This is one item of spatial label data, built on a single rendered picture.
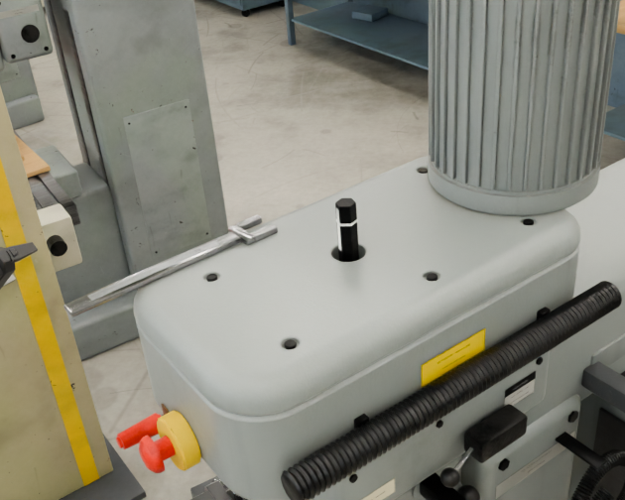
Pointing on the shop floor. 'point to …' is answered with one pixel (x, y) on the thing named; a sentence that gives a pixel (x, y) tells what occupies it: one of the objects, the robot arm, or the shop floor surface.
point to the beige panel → (31, 344)
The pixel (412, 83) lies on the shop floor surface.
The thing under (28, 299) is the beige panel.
